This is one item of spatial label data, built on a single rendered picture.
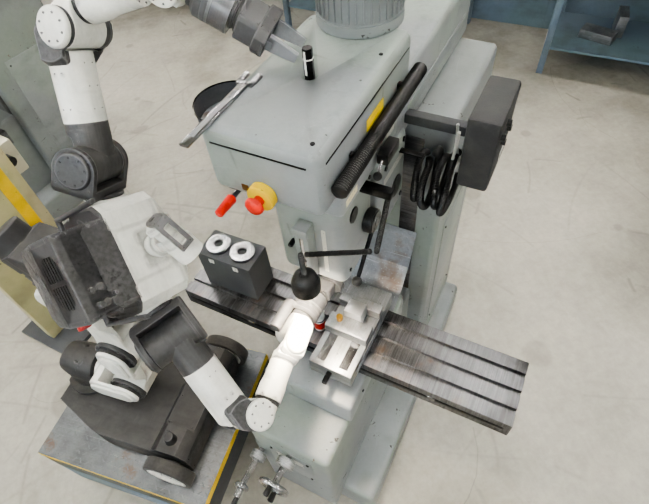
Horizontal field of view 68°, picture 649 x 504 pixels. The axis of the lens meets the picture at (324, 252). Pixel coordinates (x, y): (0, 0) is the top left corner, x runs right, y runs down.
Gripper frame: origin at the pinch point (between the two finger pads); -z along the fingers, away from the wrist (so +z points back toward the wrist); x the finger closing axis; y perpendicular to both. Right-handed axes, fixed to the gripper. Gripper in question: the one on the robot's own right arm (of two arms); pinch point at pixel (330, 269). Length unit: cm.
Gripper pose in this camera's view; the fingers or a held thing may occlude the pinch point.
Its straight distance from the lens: 148.4
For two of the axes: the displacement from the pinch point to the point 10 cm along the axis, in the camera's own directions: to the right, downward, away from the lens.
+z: -4.4, 7.2, -5.3
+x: -8.9, -3.1, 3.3
